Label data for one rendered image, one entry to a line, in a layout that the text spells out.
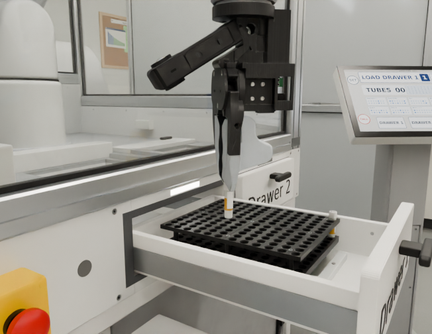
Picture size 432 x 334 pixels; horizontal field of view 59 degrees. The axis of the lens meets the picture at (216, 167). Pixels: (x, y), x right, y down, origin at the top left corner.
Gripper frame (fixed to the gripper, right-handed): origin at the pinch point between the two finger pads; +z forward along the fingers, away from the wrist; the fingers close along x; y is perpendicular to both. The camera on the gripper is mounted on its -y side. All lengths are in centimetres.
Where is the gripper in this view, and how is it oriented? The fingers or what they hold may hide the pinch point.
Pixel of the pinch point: (224, 179)
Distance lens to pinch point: 47.4
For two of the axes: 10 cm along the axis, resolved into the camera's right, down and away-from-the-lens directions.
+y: 9.8, -0.5, 2.2
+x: -2.2, -2.1, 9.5
